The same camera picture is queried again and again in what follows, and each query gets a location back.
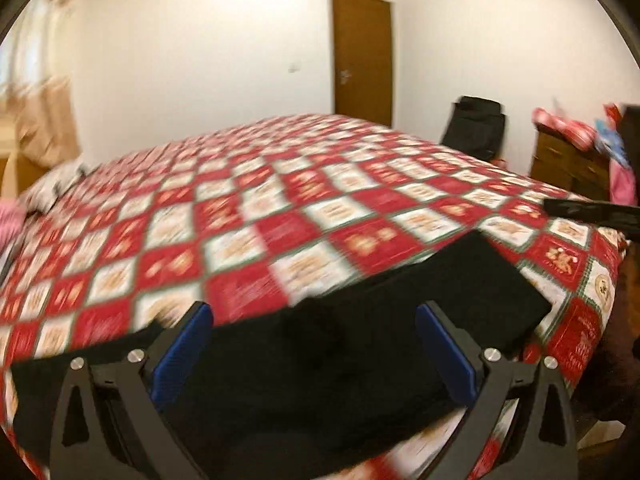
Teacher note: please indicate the red patterned bundle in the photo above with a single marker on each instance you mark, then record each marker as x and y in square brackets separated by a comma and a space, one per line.
[570, 127]

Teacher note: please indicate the black pants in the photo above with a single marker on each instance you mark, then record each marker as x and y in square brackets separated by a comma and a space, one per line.
[350, 360]

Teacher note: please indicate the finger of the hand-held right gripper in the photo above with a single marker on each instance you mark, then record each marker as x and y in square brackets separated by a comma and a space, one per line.
[595, 212]

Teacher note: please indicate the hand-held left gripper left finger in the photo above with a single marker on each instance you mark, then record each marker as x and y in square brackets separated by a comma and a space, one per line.
[182, 347]

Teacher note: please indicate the bed with red patchwork quilt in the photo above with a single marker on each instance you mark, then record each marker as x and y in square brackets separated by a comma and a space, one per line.
[250, 210]

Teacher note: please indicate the cream wooden headboard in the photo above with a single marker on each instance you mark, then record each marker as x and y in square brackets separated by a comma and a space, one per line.
[10, 175]

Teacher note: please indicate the wooden dresser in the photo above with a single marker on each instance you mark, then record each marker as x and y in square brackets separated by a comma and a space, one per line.
[560, 160]

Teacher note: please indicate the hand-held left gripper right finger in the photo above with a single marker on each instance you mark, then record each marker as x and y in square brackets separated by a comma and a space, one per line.
[447, 347]

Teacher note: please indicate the blue patterned cloth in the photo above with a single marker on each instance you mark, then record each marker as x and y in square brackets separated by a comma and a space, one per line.
[612, 137]

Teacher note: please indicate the beige patterned curtain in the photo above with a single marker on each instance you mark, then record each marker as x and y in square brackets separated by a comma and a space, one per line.
[45, 110]

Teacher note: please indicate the folded pink blanket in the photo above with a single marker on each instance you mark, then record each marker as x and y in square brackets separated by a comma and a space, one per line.
[10, 220]

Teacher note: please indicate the pink cloth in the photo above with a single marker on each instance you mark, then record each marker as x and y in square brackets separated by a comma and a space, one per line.
[622, 185]

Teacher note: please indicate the grey patterned pillow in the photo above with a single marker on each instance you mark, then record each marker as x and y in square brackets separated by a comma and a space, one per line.
[55, 185]

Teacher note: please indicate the black chair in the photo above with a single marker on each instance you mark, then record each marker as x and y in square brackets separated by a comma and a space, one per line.
[475, 125]

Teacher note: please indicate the brown wooden door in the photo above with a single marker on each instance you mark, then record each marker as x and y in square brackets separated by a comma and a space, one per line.
[362, 50]

